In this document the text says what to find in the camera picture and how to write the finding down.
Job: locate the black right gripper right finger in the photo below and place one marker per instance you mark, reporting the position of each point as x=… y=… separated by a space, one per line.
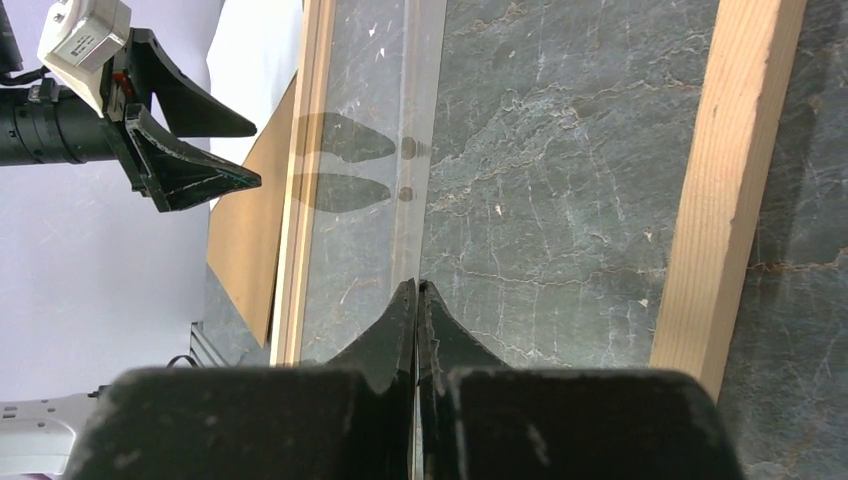
x=485 y=420

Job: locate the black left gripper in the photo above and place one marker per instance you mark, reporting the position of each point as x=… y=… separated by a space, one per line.
x=50 y=124

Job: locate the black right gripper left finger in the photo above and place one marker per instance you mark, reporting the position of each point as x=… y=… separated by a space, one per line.
x=347 y=418

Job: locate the printed photo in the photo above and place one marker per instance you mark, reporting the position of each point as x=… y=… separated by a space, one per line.
x=254 y=55

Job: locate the brown backing board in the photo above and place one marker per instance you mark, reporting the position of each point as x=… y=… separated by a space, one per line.
x=245 y=227

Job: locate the clear acrylic frame pane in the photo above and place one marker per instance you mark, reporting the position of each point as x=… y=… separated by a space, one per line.
x=371 y=172

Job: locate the light wooden picture frame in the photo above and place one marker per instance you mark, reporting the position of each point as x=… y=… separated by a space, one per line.
x=597 y=176

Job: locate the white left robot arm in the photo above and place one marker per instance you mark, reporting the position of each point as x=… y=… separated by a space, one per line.
x=101 y=183

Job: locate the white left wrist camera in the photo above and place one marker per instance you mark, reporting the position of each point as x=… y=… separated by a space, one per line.
x=78 y=38

